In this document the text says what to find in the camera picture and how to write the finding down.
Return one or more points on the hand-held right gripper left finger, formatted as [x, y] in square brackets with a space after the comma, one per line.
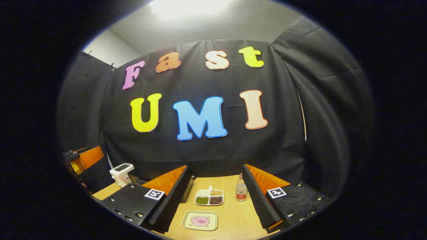
[173, 200]

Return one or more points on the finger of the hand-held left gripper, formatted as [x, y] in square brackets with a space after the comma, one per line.
[91, 156]

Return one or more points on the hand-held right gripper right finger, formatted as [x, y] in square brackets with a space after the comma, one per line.
[258, 200]

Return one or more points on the black electric oven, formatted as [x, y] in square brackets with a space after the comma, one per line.
[189, 186]

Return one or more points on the cream square plate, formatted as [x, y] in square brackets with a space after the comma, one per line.
[186, 223]

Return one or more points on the pink ham slice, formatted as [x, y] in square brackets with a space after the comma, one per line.
[200, 221]

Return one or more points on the clear water bottle red label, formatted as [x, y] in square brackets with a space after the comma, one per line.
[241, 192]

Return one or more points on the green mung beans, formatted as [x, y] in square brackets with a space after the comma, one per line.
[201, 200]

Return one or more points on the white divided dish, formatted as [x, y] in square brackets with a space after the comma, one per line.
[204, 193]

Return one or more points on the small white appliance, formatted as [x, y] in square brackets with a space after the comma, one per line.
[120, 176]

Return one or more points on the dark red beans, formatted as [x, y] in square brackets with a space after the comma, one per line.
[216, 200]

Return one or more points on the yellow soybeans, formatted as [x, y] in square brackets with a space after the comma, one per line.
[216, 192]

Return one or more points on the black backdrop cloth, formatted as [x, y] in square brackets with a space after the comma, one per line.
[200, 156]

